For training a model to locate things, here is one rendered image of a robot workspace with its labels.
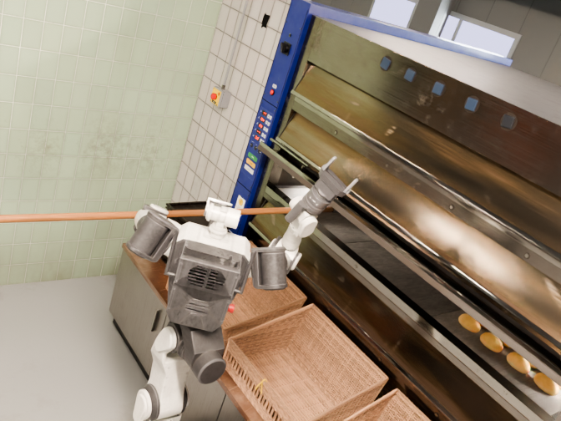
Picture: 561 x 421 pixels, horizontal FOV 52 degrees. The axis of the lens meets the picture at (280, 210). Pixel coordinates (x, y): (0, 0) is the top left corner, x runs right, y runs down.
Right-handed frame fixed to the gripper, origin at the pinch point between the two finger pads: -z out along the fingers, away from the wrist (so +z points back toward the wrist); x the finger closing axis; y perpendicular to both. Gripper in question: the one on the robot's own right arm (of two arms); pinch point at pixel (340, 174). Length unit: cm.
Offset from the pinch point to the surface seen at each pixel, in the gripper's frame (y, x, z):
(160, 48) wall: 90, 142, 82
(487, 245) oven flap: 37, -55, -4
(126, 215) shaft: -19, 51, 76
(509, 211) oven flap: 34, -50, -20
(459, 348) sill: 26, -78, 30
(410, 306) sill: 36, -56, 41
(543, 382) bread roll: 30, -106, 15
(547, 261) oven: 27, -70, -21
